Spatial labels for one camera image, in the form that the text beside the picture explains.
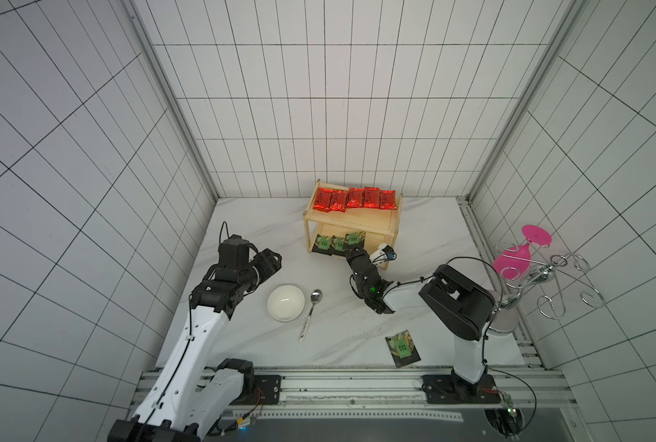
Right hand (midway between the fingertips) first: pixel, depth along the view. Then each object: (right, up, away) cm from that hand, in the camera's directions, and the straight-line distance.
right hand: (341, 245), depth 92 cm
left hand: (-20, -5, -15) cm, 26 cm away
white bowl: (-18, -18, -5) cm, 26 cm away
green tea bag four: (+18, -30, -13) cm, 37 cm away
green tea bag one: (-1, 0, +9) cm, 9 cm away
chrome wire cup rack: (+47, -4, -25) cm, 54 cm away
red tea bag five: (+16, +15, -3) cm, 22 cm away
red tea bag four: (+10, +16, -3) cm, 19 cm away
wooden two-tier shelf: (-2, +4, +12) cm, 13 cm away
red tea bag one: (-6, +16, -2) cm, 17 cm away
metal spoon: (-9, -17, -2) cm, 20 cm away
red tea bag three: (+5, +16, -4) cm, 17 cm away
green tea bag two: (-6, 0, +10) cm, 12 cm away
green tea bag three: (+5, +2, +3) cm, 6 cm away
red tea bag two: (-1, +15, -4) cm, 16 cm away
